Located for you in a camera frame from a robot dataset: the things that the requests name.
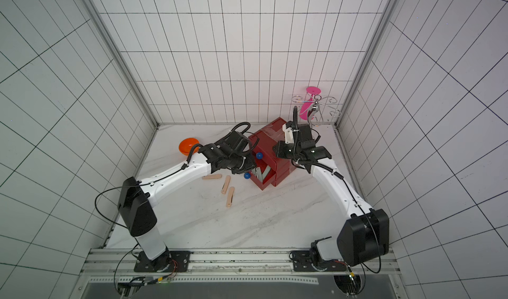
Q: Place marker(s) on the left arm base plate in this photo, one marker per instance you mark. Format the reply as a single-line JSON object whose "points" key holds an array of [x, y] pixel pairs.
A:
{"points": [[167, 262]]}

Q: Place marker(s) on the silver wire rack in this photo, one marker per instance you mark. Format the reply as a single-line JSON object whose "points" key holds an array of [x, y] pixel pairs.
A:
{"points": [[327, 109]]}

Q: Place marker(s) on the peach knife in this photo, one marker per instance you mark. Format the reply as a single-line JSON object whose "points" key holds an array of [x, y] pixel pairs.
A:
{"points": [[226, 184], [230, 195]]}

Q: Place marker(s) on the pink hourglass stand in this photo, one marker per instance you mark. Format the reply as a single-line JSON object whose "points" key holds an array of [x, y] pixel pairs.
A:
{"points": [[308, 106]]}

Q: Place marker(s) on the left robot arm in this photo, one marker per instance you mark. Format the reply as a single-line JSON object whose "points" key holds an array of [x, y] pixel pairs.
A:
{"points": [[138, 198]]}

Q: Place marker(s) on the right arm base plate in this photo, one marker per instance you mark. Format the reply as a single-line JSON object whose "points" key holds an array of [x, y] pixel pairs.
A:
{"points": [[309, 261]]}

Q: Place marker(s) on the mint green knife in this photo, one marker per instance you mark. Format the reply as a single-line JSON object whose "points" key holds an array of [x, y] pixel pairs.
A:
{"points": [[258, 173], [263, 174]]}

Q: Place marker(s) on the peach knife right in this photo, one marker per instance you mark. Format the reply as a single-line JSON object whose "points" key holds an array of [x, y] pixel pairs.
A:
{"points": [[230, 195]]}

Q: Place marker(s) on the peach knife middle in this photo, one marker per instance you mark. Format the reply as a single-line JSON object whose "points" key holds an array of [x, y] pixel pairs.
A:
{"points": [[226, 184]]}

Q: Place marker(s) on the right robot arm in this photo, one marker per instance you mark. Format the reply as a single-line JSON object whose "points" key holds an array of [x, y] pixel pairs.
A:
{"points": [[364, 231]]}

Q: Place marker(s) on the orange bowl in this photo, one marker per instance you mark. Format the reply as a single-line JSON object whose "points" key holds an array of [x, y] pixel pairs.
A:
{"points": [[187, 144]]}

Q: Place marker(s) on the peach knife horizontal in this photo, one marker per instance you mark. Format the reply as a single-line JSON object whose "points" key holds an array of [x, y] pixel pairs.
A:
{"points": [[212, 177]]}

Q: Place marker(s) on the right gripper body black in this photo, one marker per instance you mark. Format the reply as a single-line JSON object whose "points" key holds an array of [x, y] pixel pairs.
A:
{"points": [[290, 149]]}

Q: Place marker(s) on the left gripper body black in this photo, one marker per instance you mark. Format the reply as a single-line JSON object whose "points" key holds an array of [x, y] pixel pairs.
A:
{"points": [[241, 164]]}

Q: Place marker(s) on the aluminium rail frame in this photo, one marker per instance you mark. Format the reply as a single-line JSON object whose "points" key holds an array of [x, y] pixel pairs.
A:
{"points": [[115, 267]]}

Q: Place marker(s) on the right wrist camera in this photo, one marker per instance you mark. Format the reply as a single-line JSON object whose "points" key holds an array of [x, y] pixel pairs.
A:
{"points": [[290, 134]]}

